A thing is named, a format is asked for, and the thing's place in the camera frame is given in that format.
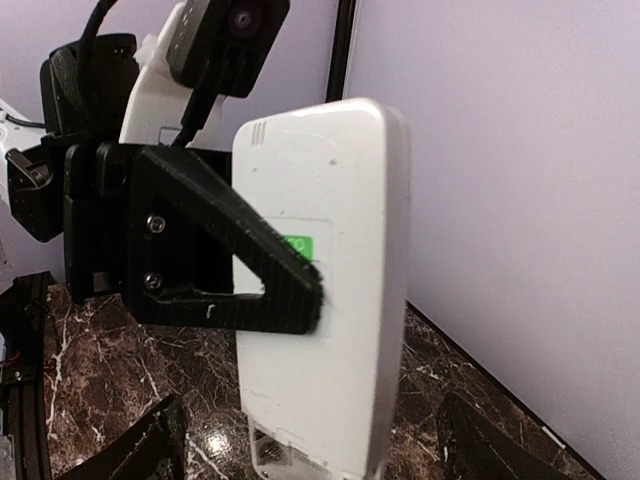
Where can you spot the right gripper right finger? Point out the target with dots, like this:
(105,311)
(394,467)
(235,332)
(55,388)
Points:
(473,448)

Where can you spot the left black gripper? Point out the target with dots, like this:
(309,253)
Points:
(164,228)

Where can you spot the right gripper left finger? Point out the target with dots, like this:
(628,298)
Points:
(152,448)

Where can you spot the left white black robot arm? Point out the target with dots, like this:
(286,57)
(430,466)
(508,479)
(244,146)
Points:
(36,172)

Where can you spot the black front rail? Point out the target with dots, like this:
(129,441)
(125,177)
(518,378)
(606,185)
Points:
(24,445)

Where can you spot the left black frame post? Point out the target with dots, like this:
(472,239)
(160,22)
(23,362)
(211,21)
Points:
(340,50)

